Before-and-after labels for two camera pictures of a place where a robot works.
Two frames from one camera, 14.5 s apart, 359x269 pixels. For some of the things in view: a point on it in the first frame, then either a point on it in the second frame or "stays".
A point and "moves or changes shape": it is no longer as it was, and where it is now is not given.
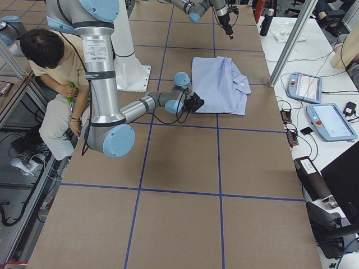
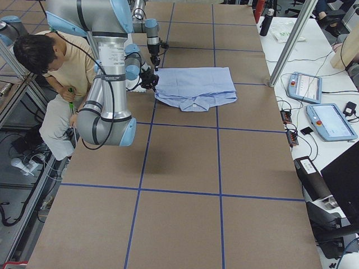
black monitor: x=342 y=175 stays
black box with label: x=313 y=184 stays
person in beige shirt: x=58 y=57 stays
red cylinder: x=259 y=9 stays
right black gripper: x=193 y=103 to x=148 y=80
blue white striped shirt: x=224 y=88 moves or changes shape
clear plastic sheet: x=281 y=31 stays
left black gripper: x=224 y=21 to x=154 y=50
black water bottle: x=267 y=22 stays
